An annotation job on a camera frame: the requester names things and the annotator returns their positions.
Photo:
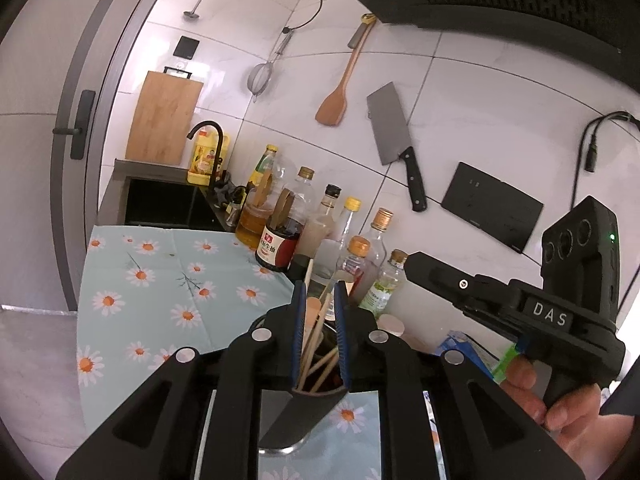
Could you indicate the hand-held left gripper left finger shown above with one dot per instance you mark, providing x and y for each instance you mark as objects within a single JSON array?
[{"x": 299, "y": 320}]

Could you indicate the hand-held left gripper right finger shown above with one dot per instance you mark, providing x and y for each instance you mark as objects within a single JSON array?
[{"x": 341, "y": 330}]

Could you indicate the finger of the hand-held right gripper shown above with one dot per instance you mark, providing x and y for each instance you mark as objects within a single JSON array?
[{"x": 450, "y": 282}]

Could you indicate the white plastic spoon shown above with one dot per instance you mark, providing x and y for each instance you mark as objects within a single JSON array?
[{"x": 312, "y": 320}]

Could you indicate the wooden chopstick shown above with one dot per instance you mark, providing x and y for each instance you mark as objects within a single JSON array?
[
  {"x": 325, "y": 357},
  {"x": 310, "y": 272},
  {"x": 327, "y": 375},
  {"x": 320, "y": 327}
]

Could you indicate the dark utensil holder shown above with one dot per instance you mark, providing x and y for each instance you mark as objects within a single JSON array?
[{"x": 300, "y": 415}]

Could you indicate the person's right hand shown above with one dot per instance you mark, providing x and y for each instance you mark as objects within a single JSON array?
[{"x": 575, "y": 412}]

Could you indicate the white and blue salt bag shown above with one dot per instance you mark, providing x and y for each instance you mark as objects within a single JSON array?
[{"x": 462, "y": 347}]

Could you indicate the row of condiment bottles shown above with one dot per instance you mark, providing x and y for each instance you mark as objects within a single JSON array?
[{"x": 277, "y": 247}]

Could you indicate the green plastic bag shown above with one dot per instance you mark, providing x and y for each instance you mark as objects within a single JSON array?
[{"x": 505, "y": 362}]

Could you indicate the daisy print tablecloth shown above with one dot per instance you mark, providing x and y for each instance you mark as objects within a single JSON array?
[{"x": 150, "y": 310}]

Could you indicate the black faucet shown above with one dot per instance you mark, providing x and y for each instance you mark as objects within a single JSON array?
[{"x": 218, "y": 160}]

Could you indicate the dark kitchen sink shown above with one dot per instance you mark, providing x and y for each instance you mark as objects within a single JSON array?
[{"x": 160, "y": 200}]

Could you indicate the yellow oil jug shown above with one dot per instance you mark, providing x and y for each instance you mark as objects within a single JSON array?
[{"x": 202, "y": 157}]

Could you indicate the wooden spatula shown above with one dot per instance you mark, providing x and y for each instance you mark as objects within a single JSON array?
[{"x": 332, "y": 105}]

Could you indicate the metal mesh strainer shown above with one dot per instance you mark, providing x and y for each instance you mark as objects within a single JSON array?
[{"x": 260, "y": 80}]

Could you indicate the wooden cutting board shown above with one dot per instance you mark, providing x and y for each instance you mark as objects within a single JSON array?
[{"x": 160, "y": 120}]

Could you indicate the grey sliding door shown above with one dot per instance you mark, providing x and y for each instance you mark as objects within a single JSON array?
[{"x": 30, "y": 160}]

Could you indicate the black wall panel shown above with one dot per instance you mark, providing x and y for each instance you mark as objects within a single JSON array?
[{"x": 492, "y": 205}]

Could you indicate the black wall socket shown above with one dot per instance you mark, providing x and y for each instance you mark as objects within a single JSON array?
[{"x": 186, "y": 47}]

